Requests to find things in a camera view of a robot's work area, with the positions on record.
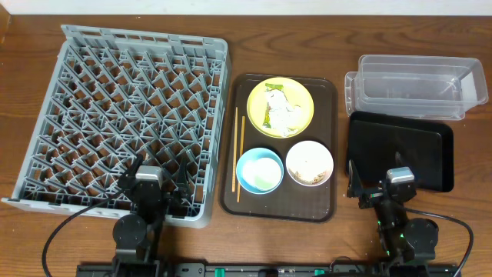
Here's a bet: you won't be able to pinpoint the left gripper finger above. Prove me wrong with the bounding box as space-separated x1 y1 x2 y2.
123 154 143 179
176 158 189 192

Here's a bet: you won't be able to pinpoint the white bowl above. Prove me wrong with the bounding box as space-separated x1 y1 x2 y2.
285 141 334 187

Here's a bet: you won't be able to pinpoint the light blue bowl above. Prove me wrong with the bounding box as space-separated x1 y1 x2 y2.
236 148 284 195

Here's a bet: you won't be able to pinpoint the white tissue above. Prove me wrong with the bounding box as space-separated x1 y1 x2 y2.
262 96 302 137

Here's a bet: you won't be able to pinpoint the small white cup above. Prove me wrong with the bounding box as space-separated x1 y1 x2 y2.
241 158 282 192

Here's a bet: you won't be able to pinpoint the green snack wrapper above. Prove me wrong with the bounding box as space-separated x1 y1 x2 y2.
263 83 286 128

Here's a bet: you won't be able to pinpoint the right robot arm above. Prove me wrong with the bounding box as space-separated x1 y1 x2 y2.
347 160 439 265

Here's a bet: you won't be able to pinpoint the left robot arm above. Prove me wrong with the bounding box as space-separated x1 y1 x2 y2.
113 154 192 263

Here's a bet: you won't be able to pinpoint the black waste tray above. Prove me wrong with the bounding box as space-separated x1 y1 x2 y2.
346 112 454 192

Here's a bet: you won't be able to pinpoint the grey plastic dishwasher rack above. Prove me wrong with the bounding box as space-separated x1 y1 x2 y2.
4 25 231 228

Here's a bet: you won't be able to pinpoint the rice food scraps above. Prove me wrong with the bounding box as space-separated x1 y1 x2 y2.
289 156 327 185

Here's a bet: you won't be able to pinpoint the dark brown serving tray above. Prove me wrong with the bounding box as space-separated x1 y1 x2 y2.
219 76 337 222

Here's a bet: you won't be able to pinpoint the right wooden chopstick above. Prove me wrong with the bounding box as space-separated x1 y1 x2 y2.
236 115 245 203

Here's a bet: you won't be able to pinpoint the clear plastic bin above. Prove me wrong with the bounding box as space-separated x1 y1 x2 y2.
344 55 489 121

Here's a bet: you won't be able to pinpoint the yellow round plate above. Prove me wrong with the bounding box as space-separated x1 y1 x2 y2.
247 77 314 139

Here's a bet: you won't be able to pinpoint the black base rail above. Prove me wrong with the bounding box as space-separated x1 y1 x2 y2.
75 262 460 277

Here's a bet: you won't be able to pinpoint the left black cable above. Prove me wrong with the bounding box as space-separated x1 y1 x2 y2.
41 188 128 277

